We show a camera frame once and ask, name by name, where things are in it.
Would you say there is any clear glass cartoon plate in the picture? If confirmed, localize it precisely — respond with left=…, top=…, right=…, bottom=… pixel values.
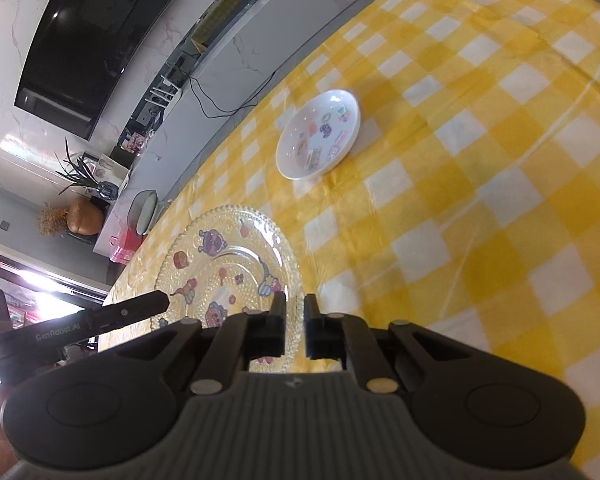
left=150, top=206, right=303, bottom=373

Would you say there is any small white sticker dish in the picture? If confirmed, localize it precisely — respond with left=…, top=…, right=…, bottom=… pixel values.
left=275, top=89, right=362, bottom=181

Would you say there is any red pink box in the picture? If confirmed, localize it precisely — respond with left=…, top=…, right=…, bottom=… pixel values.
left=109, top=226, right=144, bottom=266

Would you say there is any grey white stool chair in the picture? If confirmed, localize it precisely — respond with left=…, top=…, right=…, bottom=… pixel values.
left=126, top=190, right=159, bottom=236

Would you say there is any brown round vase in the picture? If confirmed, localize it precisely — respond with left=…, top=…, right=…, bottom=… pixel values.
left=38, top=197, right=105, bottom=236

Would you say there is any potted plant blue vase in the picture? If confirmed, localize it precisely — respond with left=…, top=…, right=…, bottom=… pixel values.
left=56, top=140, right=125, bottom=203

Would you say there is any yellow checkered tablecloth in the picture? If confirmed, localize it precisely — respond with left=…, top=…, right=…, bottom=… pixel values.
left=109, top=0, right=600, bottom=479

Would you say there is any white wifi router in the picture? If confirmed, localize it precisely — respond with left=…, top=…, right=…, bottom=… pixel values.
left=146, top=75, right=183, bottom=119

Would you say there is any black television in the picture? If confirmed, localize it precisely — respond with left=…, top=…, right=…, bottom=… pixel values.
left=15, top=0, right=172, bottom=140

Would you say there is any black power cable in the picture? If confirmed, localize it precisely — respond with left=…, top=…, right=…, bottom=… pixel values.
left=186, top=69, right=282, bottom=120

